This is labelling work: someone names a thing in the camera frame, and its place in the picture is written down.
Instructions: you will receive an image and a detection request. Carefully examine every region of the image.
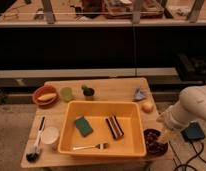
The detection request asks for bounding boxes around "striped brown block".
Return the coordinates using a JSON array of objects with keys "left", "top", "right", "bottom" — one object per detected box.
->
[{"left": 106, "top": 115, "right": 124, "bottom": 140}]

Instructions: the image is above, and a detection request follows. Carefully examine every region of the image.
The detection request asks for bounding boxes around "black pedal box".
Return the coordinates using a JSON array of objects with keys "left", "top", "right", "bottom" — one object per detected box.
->
[{"left": 181, "top": 122, "right": 205, "bottom": 142}]

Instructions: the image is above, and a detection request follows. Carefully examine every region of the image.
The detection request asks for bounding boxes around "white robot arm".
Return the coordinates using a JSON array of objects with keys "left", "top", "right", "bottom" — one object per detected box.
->
[{"left": 157, "top": 85, "right": 206, "bottom": 143}]

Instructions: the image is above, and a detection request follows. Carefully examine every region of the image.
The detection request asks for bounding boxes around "black cable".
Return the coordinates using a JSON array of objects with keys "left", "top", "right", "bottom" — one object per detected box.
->
[{"left": 169, "top": 139, "right": 206, "bottom": 171}]

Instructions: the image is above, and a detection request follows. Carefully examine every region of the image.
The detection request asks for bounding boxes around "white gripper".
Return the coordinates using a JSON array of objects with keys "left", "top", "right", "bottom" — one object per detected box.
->
[{"left": 156, "top": 105, "right": 179, "bottom": 144}]

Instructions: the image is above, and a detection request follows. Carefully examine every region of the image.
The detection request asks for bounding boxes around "yellow plastic tub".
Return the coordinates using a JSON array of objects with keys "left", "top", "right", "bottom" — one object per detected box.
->
[{"left": 58, "top": 101, "right": 146, "bottom": 158}]

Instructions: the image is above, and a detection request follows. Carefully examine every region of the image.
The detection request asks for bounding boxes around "yellow banana toy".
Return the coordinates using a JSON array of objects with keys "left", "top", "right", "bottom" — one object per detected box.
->
[{"left": 37, "top": 93, "right": 57, "bottom": 101}]

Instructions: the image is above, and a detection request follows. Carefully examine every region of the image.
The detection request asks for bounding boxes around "orange bowl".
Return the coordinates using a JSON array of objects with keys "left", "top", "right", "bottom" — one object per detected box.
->
[{"left": 32, "top": 85, "right": 58, "bottom": 106}]

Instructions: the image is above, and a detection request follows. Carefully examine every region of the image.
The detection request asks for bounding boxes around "green sponge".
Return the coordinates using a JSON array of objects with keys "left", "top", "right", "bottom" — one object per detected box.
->
[{"left": 75, "top": 116, "right": 93, "bottom": 137}]

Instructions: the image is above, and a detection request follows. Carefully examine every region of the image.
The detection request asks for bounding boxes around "dark purple bowl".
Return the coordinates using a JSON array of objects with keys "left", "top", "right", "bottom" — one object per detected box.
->
[{"left": 144, "top": 129, "right": 168, "bottom": 156}]

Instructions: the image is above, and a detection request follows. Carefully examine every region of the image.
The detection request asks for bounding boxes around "wooden table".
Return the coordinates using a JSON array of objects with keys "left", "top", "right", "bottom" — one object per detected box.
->
[{"left": 21, "top": 78, "right": 173, "bottom": 168}]

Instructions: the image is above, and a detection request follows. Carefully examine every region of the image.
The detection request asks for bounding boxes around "silver fork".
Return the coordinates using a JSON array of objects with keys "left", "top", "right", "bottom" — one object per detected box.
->
[{"left": 73, "top": 143, "right": 109, "bottom": 150}]

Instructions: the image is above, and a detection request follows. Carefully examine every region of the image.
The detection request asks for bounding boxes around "yellow lemon toy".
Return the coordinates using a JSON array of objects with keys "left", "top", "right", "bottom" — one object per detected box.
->
[{"left": 141, "top": 101, "right": 154, "bottom": 113}]

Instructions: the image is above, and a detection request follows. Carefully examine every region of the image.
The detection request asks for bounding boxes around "black white dish brush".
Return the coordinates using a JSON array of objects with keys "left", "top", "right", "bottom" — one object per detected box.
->
[{"left": 26, "top": 117, "right": 45, "bottom": 162}]

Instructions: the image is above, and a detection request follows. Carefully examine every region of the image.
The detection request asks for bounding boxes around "green cup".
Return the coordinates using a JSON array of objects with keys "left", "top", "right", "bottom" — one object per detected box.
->
[{"left": 60, "top": 87, "right": 73, "bottom": 102}]

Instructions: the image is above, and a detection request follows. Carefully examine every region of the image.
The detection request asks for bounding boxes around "white cup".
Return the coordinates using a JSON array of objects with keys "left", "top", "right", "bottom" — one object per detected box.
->
[{"left": 41, "top": 127, "right": 60, "bottom": 150}]

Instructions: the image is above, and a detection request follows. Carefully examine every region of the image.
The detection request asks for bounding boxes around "blue grey crumpled cloth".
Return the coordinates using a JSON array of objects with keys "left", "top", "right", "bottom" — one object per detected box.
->
[{"left": 133, "top": 87, "right": 147, "bottom": 101}]

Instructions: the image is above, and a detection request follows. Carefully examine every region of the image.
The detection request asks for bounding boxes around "small potted cactus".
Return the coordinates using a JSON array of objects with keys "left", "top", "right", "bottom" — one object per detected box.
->
[{"left": 81, "top": 85, "right": 95, "bottom": 100}]

